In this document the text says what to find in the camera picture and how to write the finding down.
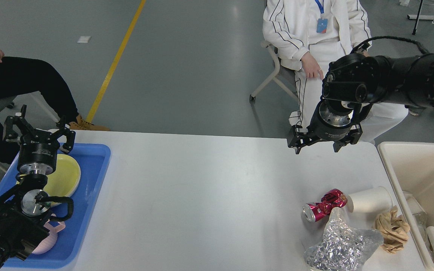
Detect silver foil pouch with paper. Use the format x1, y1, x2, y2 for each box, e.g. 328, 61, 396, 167
403, 191, 434, 263

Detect blue plastic tray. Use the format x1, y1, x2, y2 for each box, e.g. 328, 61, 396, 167
2, 143, 111, 271

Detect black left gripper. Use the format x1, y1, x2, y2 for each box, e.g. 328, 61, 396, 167
3, 105, 76, 175

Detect pink ribbed mug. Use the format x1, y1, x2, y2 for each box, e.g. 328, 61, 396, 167
32, 220, 66, 254

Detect yellow round plastic plate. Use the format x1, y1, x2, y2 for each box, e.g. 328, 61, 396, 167
18, 154, 81, 197

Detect crushed red soda can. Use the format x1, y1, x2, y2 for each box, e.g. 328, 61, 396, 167
303, 189, 348, 222

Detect person in black trousers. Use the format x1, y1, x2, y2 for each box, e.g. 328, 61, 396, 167
0, 36, 111, 164

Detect silver foil bag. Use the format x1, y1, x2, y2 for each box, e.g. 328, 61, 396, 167
304, 208, 384, 271

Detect beige plastic bin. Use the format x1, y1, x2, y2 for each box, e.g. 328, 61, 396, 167
378, 142, 434, 271

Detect white wheeled chair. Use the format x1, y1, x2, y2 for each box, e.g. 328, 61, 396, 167
249, 41, 299, 102

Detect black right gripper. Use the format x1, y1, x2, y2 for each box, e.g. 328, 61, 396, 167
287, 101, 363, 155

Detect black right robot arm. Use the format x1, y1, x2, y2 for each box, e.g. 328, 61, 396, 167
287, 38, 434, 154

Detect small crumpled brown paper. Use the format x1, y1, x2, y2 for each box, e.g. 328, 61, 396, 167
373, 206, 410, 254

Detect person in white tracksuit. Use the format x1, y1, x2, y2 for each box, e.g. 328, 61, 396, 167
262, 0, 410, 145

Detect white paper cup lying sideways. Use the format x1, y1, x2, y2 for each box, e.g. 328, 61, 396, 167
346, 186, 393, 213

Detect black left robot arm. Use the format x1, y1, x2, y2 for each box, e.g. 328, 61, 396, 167
0, 105, 76, 268

